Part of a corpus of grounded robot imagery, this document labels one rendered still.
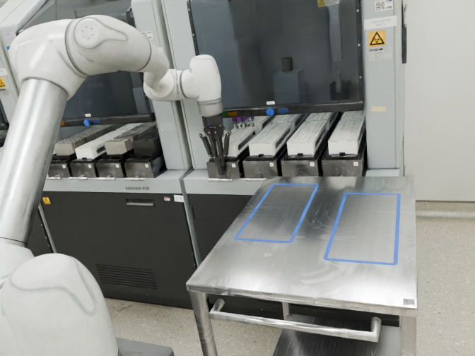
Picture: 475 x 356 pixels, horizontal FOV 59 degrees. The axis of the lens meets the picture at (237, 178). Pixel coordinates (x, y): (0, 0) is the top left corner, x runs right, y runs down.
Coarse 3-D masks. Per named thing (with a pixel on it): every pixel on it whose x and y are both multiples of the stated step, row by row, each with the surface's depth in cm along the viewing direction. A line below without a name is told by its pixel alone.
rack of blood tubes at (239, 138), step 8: (240, 128) 188; (248, 128) 185; (256, 128) 187; (224, 136) 178; (232, 136) 176; (240, 136) 175; (248, 136) 186; (216, 144) 168; (232, 144) 165; (240, 144) 183; (248, 144) 178; (232, 152) 166
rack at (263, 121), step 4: (260, 116) 204; (264, 116) 203; (268, 116) 202; (272, 116) 216; (276, 116) 215; (256, 120) 198; (260, 120) 195; (264, 120) 197; (268, 120) 209; (272, 120) 208; (260, 124) 192; (264, 124) 209; (268, 124) 202; (260, 128) 192; (264, 128) 197
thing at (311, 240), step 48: (288, 192) 125; (336, 192) 120; (384, 192) 116; (240, 240) 102; (288, 240) 99; (336, 240) 96; (384, 240) 93; (192, 288) 88; (240, 288) 84; (288, 288) 82; (336, 288) 80; (384, 288) 78; (288, 336) 145; (336, 336) 142; (384, 336) 139
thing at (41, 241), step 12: (12, 0) 209; (0, 12) 203; (12, 12) 201; (0, 24) 195; (0, 36) 195; (0, 48) 195; (0, 60) 198; (12, 72) 201; (12, 84) 201; (0, 96) 207; (12, 96) 204; (12, 108) 207; (36, 216) 217; (36, 228) 221; (48, 228) 221; (36, 240) 225; (48, 240) 222; (36, 252) 229; (48, 252) 225
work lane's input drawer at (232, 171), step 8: (248, 152) 173; (232, 160) 164; (240, 160) 165; (208, 168) 168; (216, 168) 167; (224, 168) 166; (232, 168) 164; (240, 168) 165; (216, 176) 168; (224, 176) 166; (232, 176) 166
